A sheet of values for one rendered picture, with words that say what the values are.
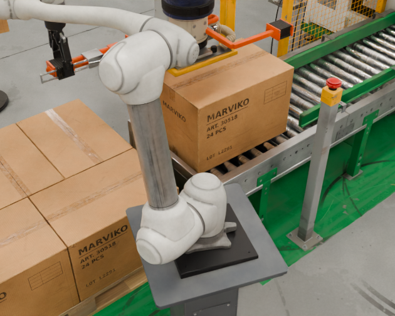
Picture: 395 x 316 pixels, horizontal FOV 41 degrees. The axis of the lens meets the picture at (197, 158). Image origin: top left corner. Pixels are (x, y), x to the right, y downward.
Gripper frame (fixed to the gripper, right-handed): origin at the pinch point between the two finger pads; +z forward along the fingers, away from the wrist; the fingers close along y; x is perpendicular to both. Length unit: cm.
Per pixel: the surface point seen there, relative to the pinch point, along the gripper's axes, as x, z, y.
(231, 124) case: -72, 48, -17
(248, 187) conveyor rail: -73, 78, -32
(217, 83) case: -71, 30, -5
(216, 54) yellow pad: -66, 11, -11
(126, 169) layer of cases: -25, 71, 7
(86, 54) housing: -10.5, -0.9, 1.0
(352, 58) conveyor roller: -202, 70, 19
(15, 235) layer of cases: 36, 71, -4
